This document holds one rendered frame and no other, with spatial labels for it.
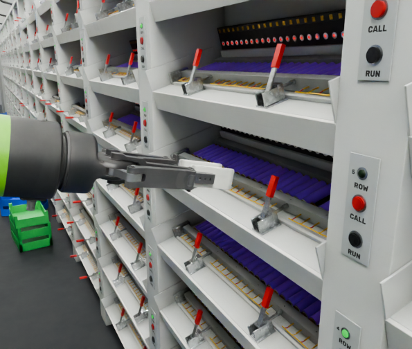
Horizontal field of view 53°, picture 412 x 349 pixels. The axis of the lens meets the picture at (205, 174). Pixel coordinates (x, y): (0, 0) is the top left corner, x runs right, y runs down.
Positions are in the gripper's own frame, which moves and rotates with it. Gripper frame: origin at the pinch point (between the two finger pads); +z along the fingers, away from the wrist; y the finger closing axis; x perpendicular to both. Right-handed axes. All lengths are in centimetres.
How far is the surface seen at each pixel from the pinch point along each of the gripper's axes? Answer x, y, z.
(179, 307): -46, -41, 23
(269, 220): -6.3, 1.0, 12.6
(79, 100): -1, -184, 19
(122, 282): -66, -96, 27
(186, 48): 22, -45, 14
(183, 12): 26.6, -28.0, 4.4
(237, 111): 9.6, -6.0, 7.0
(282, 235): -7.7, 3.9, 13.3
